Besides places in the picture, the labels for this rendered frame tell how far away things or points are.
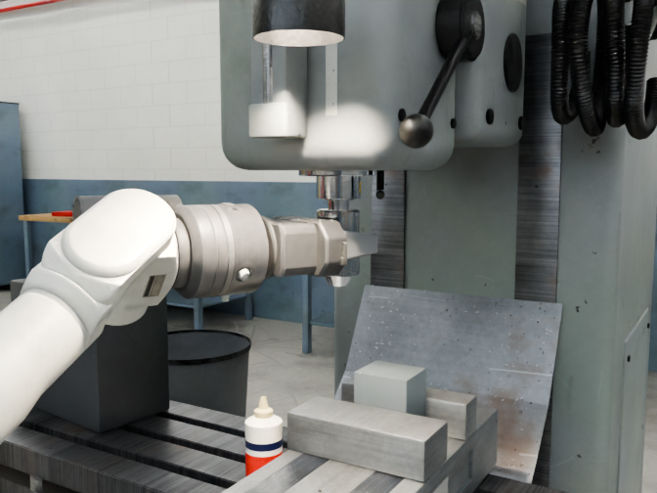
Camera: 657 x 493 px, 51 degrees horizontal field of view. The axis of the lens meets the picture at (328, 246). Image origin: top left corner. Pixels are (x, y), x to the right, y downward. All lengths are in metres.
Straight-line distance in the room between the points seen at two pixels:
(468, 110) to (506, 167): 0.28
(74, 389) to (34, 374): 0.50
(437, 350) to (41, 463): 0.57
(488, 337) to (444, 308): 0.08
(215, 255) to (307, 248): 0.10
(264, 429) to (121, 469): 0.21
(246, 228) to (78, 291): 0.17
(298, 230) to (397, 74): 0.17
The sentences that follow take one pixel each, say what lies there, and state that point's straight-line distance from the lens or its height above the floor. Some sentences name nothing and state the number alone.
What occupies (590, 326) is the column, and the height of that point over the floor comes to 1.09.
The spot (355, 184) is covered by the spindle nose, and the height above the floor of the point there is 1.30.
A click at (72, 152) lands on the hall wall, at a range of 7.71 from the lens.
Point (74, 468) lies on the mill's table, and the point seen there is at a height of 0.95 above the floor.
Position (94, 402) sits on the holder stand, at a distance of 0.99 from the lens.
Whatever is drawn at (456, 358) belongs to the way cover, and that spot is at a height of 1.03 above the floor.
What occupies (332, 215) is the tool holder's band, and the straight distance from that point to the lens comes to 0.72.
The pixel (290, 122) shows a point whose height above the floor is 1.35.
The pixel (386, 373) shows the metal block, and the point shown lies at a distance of 0.73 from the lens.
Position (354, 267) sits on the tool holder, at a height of 1.21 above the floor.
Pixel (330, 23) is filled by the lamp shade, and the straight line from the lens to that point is 0.53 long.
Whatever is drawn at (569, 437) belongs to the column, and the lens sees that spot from 1.10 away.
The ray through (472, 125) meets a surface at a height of 1.36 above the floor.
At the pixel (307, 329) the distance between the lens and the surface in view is 4.93.
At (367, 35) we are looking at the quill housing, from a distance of 0.63.
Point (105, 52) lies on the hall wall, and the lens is 7.38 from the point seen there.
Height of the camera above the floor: 1.31
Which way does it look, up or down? 6 degrees down
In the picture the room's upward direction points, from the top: straight up
